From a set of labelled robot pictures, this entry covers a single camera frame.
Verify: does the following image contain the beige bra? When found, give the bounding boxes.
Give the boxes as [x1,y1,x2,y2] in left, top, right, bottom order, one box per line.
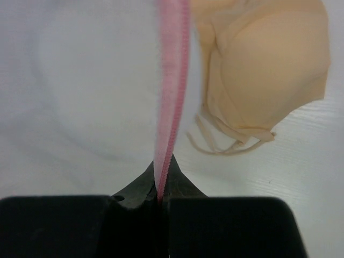
[191,1,331,156]

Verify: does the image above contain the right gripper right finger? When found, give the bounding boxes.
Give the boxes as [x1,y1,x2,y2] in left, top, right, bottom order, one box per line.
[163,159,307,257]

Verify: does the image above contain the white mesh laundry bag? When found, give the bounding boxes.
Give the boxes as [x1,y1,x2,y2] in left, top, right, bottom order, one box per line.
[0,0,201,202]

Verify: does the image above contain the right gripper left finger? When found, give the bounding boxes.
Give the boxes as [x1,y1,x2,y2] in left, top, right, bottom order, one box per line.
[1,166,159,257]

